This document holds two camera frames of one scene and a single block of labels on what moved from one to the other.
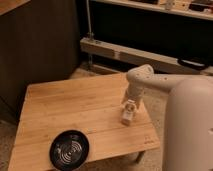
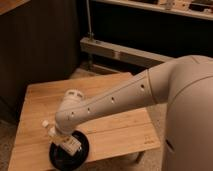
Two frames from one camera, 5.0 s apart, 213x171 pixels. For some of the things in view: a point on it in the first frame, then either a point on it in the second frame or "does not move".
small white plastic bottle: (129, 112) to (68, 143)
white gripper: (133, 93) to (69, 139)
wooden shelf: (194, 8) does not move
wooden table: (92, 106) does not move
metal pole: (90, 35) does not move
